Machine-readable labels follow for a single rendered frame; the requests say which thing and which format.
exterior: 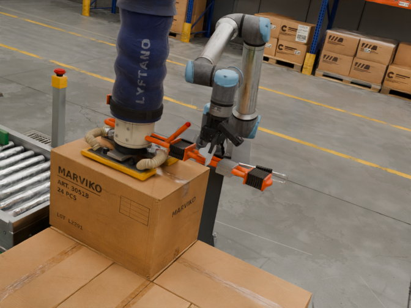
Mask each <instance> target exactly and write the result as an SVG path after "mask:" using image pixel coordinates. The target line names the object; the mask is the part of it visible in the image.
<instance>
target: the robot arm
mask: <svg viewBox="0 0 411 308"><path fill-rule="evenodd" d="M270 30H271V24H270V20H269V19H268V18H264V17H262V16H253V15H246V14H242V13H234V14H230V15H226V16H223V17H222V18H220V19H219V20H218V22H217V23H216V26H215V32H214V33H213V35H212V36H211V38H210V39H209V41H208V42H207V44H206V45H205V47H204V48H203V50H202V51H201V53H200V54H199V56H198V57H197V58H196V59H195V60H194V61H192V60H189V61H188V62H187V65H186V69H185V80H186V82H188V83H192V84H199V85H202V86H208V87H213V89H212V96H211V101H210V103H207V104H206V105H205V106H204V110H203V115H202V123H201V132H200V134H199V136H198V138H197V140H196V146H197V148H198V149H199V153H200V154H201V155H202V156H203V157H205V158H206V159H205V166H207V165H208V164H209V163H210V161H211V159H212V156H213V154H214V153H219V152H221V154H222V155H224V154H225V153H226V147H227V144H228V139H229V140H230V141H231V142H232V143H233V144H234V145H235V146H236V147H238V146H239V145H241V144H242V143H243V142H244V140H243V139H242V138H246V139H254V138H255V136H256V133H257V129H258V126H259V122H260V119H261V116H260V115H258V111H257V109H256V100H257V93H258V88H259V81H260V76H261V68H262V61H263V56H264V48H265V44H266V43H267V42H268V41H269V39H270ZM235 37H240V38H243V53H242V63H241V69H240V70H239V69H238V68H237V67H228V68H227V67H221V66H217V65H216V64H217V62H218V61H219V59H220V57H221V55H222V54H223V52H224V50H225V49H226V47H227V45H228V43H229V42H230V40H232V39H234V38H235ZM237 89H238V95H237V105H236V106H234V108H233V105H234V99H235V93H236V91H237Z"/></svg>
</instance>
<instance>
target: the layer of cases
mask: <svg viewBox="0 0 411 308"><path fill-rule="evenodd" d="M311 297H312V293H311V292H309V291H306V290H304V289H302V288H300V287H298V286H296V285H294V284H292V283H290V282H287V281H285V280H283V279H281V278H279V277H276V276H274V275H272V274H270V273H268V272H266V271H264V270H262V269H260V268H257V267H255V266H253V265H251V264H249V263H247V262H244V261H243V260H240V259H238V258H236V257H234V256H232V255H229V254H227V253H225V252H223V251H221V250H219V249H217V248H215V247H213V246H210V245H208V244H206V243H204V242H202V241H199V240H198V241H197V239H196V240H195V241H194V242H192V243H191V244H190V245H189V246H188V247H187V248H186V249H184V250H183V251H182V252H181V253H180V254H179V255H178V256H177V257H175V258H174V259H173V260H172V261H170V262H169V263H168V264H167V265H166V266H165V267H164V268H162V269H161V270H160V271H159V272H158V273H157V274H156V275H154V276H153V277H152V278H151V279H147V278H145V277H144V276H142V275H140V274H138V273H136V272H134V271H133V270H131V269H129V268H127V267H126V266H123V265H122V264H120V263H118V262H117V261H115V260H113V259H111V258H109V257H107V256H106V255H104V254H102V253H101V252H99V251H96V250H95V249H93V248H91V247H89V246H88V245H86V244H84V243H82V242H80V241H78V240H77V239H75V238H73V237H72V236H70V235H68V234H66V233H64V232H62V231H61V230H59V229H57V228H55V227H53V226H50V227H49V228H47V229H45V230H43V231H41V232H39V233H38V234H36V235H34V236H32V237H30V238H28V239H27V240H25V241H23V242H22V243H20V244H18V245H16V246H14V247H12V248H11V249H9V250H7V251H5V252H3V253H2V254H0V308H308V306H309V302H310V300H311Z"/></svg>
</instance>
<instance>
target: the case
mask: <svg viewBox="0 0 411 308"><path fill-rule="evenodd" d="M88 147H90V145H89V144H88V143H87V142H86V141H85V138H81V139H78V140H76V141H73V142H69V143H68V144H64V145H61V146H59V147H56V148H52V149H51V159H50V222H49V224H50V225H51V226H53V227H55V228H57V229H59V230H61V231H62V232H64V233H66V234H68V235H70V236H71V237H73V238H75V239H77V240H78V241H80V242H82V243H84V244H86V245H88V246H89V247H91V248H93V249H95V250H96V251H99V252H101V253H102V254H104V255H106V256H107V257H109V258H111V259H113V260H115V261H117V262H118V263H120V264H122V265H123V266H126V267H127V268H129V269H131V270H133V271H134V272H136V273H138V274H140V275H142V276H144V277H145V278H147V279H151V278H152V277H153V276H154V275H156V274H157V273H158V272H159V271H160V270H161V269H162V268H164V267H165V266H166V265H167V264H168V263H169V262H170V261H172V260H173V259H174V258H175V257H177V256H178V255H179V254H180V253H181V252H182V251H183V250H184V249H186V248H187V247H188V246H189V245H190V244H191V243H192V242H194V241H195V240H196V239H197V238H198V232H199V225H200V222H201V215H202V209H203V204H204V199H205V194H206V188H207V182H208V178H209V172H210V168H209V167H206V166H203V165H202V164H199V163H196V162H194V161H192V160H189V159H188V160H186V161H183V160H178V161H177V162H175V163H173V164H172V165H170V166H166V165H164V164H161V165H159V166H158V167H155V168H154V169H156V170H157V172H156V174H154V175H152V176H150V177H149V178H147V179H145V180H140V179H138V178H135V177H133V176H131V175H128V174H126V173H124V172H121V171H119V170H117V169H115V168H112V167H110V166H107V165H105V164H103V163H101V162H98V161H96V160H94V159H92V158H89V157H87V156H84V155H82V154H81V150H83V149H86V148H88Z"/></svg>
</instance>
